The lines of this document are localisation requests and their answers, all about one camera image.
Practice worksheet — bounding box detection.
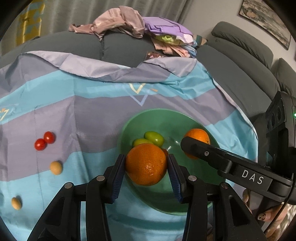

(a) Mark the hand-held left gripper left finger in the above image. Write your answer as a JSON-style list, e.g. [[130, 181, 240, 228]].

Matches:
[[28, 154, 126, 241]]

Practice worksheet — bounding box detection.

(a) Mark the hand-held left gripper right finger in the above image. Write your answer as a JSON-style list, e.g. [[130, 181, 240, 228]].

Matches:
[[168, 153, 265, 241]]

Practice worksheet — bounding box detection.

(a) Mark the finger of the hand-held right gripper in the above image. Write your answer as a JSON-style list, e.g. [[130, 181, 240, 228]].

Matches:
[[180, 136, 233, 178]]

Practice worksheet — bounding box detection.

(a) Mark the large orange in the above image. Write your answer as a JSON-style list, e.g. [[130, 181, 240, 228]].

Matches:
[[184, 128, 211, 160]]

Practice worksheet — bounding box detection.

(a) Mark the small orange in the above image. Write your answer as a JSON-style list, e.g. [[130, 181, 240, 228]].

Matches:
[[125, 143, 168, 186]]

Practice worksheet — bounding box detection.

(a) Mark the yellowish green tomato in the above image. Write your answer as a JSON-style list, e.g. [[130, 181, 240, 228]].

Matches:
[[132, 138, 153, 147]]

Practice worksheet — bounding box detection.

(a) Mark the bright green tomato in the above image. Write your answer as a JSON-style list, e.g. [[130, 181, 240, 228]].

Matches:
[[144, 131, 165, 147]]

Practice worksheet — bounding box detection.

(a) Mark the green plastic bowl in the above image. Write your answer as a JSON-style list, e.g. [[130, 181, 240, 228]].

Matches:
[[117, 108, 223, 216]]

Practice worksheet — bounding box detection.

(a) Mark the person's right hand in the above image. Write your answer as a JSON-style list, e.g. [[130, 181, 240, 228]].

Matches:
[[242, 188, 296, 240]]

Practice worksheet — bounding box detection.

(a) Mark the large brown kiwi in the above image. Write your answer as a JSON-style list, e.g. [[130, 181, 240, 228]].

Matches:
[[50, 161, 63, 175]]

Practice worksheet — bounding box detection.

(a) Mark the red cherry tomato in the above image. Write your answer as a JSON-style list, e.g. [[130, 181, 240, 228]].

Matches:
[[34, 138, 47, 151], [43, 131, 56, 144]]

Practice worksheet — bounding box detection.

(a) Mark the blue and grey striped blanket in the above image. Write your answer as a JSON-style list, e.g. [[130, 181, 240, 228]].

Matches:
[[0, 51, 259, 241]]

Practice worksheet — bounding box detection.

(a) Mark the floral patterned cloth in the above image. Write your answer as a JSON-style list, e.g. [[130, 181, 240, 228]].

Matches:
[[153, 35, 208, 58]]

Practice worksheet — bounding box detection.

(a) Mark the small brown kiwi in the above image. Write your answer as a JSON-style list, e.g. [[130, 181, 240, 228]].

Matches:
[[11, 197, 22, 210]]

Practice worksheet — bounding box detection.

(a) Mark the purple printed cloth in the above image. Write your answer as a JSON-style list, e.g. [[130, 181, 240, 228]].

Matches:
[[143, 17, 197, 47]]

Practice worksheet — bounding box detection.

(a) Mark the grey sofa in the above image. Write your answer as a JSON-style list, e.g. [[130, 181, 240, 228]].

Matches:
[[0, 21, 296, 130]]

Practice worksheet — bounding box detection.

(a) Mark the pink crumpled cloth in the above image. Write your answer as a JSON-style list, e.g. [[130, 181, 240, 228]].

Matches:
[[69, 6, 148, 42]]

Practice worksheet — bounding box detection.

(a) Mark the pile of clothes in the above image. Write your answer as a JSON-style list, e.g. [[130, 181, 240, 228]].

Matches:
[[35, 0, 192, 40]]

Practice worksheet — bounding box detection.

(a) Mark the yellow patterned curtain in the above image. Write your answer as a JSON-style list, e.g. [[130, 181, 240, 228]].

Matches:
[[17, 0, 45, 44]]

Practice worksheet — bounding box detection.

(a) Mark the black cable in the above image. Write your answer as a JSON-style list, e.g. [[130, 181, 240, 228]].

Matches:
[[264, 181, 296, 239]]

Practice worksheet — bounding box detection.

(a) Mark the framed wall picture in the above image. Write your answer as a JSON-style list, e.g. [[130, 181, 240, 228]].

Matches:
[[238, 0, 292, 50]]

